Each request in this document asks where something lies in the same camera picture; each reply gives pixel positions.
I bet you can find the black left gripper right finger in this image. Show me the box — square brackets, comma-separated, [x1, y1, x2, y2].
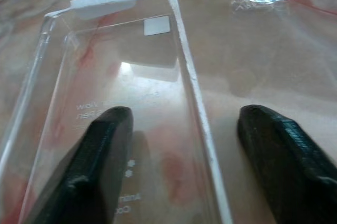
[236, 104, 337, 224]

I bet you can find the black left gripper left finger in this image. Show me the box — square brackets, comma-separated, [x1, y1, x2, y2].
[25, 106, 135, 224]

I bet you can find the clear plastic packaging box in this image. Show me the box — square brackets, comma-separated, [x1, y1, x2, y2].
[0, 0, 234, 224]

